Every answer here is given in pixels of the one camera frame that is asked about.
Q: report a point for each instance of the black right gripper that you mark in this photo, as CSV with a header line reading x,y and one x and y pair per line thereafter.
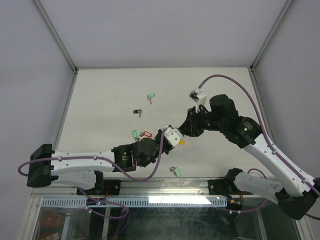
x,y
187,128

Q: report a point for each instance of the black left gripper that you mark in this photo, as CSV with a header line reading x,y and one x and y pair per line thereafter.
x,y
159,135

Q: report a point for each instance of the green key tag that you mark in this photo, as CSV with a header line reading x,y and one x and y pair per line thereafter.
x,y
175,171
134,134
151,95

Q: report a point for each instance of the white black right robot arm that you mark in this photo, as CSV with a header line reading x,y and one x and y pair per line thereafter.
x,y
293,190

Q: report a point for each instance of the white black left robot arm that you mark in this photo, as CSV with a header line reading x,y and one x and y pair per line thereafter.
x,y
86,170

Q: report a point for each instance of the yellow key tag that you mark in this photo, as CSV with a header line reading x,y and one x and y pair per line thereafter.
x,y
182,142

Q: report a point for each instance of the red key tag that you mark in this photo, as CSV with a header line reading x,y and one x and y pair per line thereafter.
x,y
145,134

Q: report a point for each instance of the silver key on black tag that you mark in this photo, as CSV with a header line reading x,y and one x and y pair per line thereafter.
x,y
139,113

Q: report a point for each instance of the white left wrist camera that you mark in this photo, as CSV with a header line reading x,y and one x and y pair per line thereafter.
x,y
173,135

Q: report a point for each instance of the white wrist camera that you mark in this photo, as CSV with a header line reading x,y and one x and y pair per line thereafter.
x,y
173,135
199,97

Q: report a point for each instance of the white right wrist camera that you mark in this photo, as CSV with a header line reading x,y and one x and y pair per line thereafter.
x,y
199,97

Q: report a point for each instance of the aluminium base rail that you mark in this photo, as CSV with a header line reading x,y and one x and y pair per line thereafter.
x,y
195,186

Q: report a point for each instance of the white slotted cable duct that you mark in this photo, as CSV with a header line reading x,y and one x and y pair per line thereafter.
x,y
138,202

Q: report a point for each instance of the aluminium frame right post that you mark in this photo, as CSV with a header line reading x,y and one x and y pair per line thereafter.
x,y
272,33

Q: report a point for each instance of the aluminium frame post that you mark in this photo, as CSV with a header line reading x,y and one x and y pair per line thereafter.
x,y
38,5
272,33

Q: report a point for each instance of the aluminium frame left post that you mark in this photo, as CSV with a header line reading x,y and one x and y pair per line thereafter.
x,y
38,5

